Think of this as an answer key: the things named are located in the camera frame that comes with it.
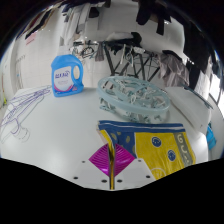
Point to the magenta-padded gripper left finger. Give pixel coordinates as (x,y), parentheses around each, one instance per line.
(100,160)

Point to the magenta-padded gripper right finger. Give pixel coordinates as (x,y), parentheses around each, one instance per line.
(124,160)

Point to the yellow and blue towel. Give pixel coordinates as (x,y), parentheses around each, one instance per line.
(160,146)

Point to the pale blue round peg hanger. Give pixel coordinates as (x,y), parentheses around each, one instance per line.
(133,96)

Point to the white folded pad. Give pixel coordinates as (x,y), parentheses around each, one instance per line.
(190,106)

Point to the blue detergent bottle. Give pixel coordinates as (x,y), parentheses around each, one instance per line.
(65,78)

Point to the blue bag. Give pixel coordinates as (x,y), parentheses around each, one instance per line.
(210,136)

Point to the teal hoop hanger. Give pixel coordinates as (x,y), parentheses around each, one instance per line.
(200,97)

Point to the grey draped garment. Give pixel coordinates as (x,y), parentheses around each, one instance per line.
(173,70)

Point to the black folding drying rack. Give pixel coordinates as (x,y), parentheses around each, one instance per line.
(120,53)

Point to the black clothes hangers bunch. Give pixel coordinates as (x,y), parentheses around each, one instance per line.
(87,52)

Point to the hanging clothes row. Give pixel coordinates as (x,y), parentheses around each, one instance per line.
(150,13)

